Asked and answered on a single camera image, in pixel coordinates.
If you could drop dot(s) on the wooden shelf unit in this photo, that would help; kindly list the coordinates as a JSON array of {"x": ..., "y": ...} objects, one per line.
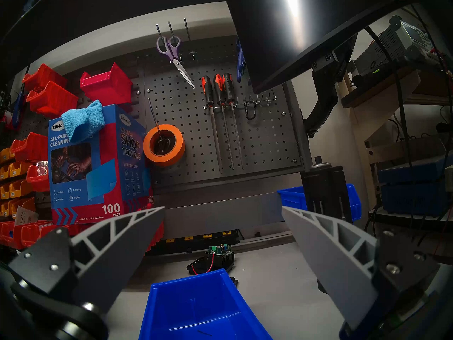
[{"x": 382, "y": 91}]

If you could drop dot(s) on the blue plastic storage bin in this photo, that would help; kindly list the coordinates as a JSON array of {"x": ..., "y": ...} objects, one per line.
[
  {"x": 293, "y": 197},
  {"x": 198, "y": 307}
]

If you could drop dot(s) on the grey bench instrument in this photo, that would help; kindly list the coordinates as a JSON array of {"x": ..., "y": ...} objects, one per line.
[{"x": 396, "y": 41}]

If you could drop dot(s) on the metal tool holder rail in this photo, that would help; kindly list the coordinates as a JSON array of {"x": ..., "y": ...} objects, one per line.
[{"x": 262, "y": 101}]

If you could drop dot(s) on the black cylindrical bottle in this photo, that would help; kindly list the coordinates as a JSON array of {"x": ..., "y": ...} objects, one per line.
[{"x": 325, "y": 194}]

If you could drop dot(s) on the red plastic wall bin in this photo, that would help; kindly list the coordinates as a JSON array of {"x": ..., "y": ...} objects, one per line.
[
  {"x": 60, "y": 228},
  {"x": 44, "y": 77},
  {"x": 106, "y": 86},
  {"x": 33, "y": 236},
  {"x": 30, "y": 148},
  {"x": 37, "y": 183},
  {"x": 10, "y": 236},
  {"x": 53, "y": 100}
]

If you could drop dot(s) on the white paper card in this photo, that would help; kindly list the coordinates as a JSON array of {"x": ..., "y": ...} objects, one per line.
[{"x": 25, "y": 217}]

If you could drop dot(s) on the blue microfibre shop towel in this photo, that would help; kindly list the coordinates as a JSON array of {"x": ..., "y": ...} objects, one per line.
[{"x": 83, "y": 121}]

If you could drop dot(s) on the blue red towel box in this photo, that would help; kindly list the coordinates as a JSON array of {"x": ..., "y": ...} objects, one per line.
[{"x": 106, "y": 187}]

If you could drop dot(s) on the black pegboard hook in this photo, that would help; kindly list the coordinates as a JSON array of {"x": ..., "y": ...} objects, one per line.
[
  {"x": 187, "y": 31},
  {"x": 154, "y": 116}
]

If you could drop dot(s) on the orange black screwdriver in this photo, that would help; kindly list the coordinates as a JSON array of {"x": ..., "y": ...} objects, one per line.
[
  {"x": 207, "y": 91},
  {"x": 219, "y": 89},
  {"x": 229, "y": 88}
]

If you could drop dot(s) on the black monitor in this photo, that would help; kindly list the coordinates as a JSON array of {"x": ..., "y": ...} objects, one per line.
[{"x": 283, "y": 41}]

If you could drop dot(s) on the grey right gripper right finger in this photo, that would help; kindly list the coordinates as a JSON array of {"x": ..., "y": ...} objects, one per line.
[{"x": 339, "y": 272}]

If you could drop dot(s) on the black yellow connector strip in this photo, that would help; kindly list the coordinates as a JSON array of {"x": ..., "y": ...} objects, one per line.
[{"x": 198, "y": 240}]

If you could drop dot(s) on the blue spring clamp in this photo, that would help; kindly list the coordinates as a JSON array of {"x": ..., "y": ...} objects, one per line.
[{"x": 240, "y": 63}]

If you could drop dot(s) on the orange tape roll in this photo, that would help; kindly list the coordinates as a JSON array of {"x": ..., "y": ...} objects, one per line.
[{"x": 180, "y": 148}]

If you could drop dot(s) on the grey perforated pegboard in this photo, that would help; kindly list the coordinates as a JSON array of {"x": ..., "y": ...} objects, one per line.
[{"x": 269, "y": 144}]

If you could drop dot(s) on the clear plastic bag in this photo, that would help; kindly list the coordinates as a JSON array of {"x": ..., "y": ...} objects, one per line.
[{"x": 41, "y": 168}]

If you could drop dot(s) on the circuit board with battery holder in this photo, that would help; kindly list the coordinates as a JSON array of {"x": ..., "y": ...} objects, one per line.
[{"x": 219, "y": 259}]

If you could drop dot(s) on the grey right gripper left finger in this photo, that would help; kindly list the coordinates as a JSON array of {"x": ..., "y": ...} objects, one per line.
[{"x": 116, "y": 258}]

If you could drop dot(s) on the blue bench power supply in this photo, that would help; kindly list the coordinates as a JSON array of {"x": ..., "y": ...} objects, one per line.
[{"x": 410, "y": 190}]

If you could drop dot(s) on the yellow plastic wall bin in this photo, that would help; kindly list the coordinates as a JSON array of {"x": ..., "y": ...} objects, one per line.
[
  {"x": 6, "y": 157},
  {"x": 4, "y": 192},
  {"x": 19, "y": 171},
  {"x": 5, "y": 210},
  {"x": 4, "y": 173},
  {"x": 20, "y": 190},
  {"x": 23, "y": 203}
]

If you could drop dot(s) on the black carabiner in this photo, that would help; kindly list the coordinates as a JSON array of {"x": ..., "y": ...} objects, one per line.
[{"x": 245, "y": 109}]

